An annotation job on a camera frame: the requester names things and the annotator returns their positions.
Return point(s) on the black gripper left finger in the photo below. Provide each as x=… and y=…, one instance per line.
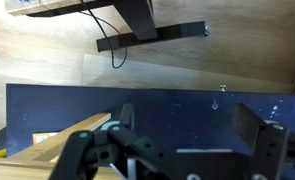
x=127, y=116

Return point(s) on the wooden side table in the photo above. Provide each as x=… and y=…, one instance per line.
x=34, y=162

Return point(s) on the black desk leg frame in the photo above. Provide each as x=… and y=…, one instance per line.
x=139, y=16

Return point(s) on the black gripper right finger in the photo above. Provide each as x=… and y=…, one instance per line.
x=247, y=124

